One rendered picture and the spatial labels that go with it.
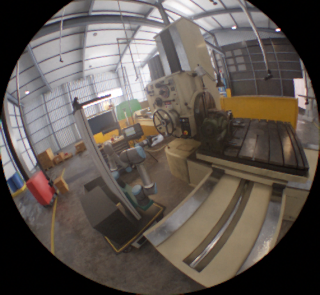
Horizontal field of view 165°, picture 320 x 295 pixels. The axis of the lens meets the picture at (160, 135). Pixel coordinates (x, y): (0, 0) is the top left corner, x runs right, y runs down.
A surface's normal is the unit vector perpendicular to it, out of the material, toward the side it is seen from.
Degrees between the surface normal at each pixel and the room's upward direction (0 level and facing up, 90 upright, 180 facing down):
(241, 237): 0
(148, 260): 0
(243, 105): 90
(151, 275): 0
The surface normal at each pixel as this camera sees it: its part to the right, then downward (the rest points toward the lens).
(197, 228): -0.25, -0.91
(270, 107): -0.75, 0.39
